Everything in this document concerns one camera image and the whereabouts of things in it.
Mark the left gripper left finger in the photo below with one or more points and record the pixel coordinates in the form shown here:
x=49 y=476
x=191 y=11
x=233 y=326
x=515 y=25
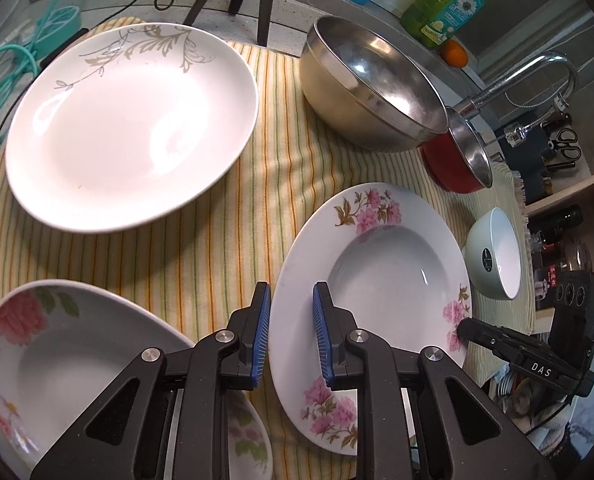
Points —
x=162 y=402

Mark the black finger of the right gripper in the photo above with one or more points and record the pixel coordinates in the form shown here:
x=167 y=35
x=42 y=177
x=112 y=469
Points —
x=523 y=353

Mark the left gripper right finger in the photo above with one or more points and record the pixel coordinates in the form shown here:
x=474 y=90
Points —
x=420 y=416

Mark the deep plate pink peony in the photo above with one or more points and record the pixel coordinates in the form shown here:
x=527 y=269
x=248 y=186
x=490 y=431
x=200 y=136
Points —
x=63 y=342

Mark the white plate pink flowers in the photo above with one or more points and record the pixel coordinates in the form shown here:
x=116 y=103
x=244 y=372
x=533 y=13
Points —
x=389 y=258

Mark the white plate grey leaf pattern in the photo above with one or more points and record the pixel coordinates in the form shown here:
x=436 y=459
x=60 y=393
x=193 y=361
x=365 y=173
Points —
x=128 y=126

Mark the chrome kitchen faucet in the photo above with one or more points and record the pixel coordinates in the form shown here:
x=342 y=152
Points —
x=471 y=106

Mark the small white ceramic bowl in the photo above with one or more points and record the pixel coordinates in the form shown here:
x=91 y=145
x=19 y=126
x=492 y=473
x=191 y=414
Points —
x=492 y=256

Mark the yellow striped cloth mat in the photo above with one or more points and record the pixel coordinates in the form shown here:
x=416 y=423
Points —
x=194 y=267

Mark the black scissors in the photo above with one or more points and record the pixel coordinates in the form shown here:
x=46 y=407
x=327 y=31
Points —
x=562 y=150

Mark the red pot steel interior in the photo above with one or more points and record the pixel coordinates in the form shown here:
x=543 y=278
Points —
x=457 y=160

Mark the orange fruit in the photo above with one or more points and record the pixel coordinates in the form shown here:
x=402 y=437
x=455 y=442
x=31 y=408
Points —
x=453 y=54

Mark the large stainless steel bowl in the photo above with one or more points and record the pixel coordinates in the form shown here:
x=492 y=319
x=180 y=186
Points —
x=367 y=90

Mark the green dish soap bottle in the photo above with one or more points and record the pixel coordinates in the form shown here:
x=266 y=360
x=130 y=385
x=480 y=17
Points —
x=432 y=22

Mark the teal round fan gadget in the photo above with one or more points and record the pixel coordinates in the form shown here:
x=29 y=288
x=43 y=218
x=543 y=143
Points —
x=60 y=25

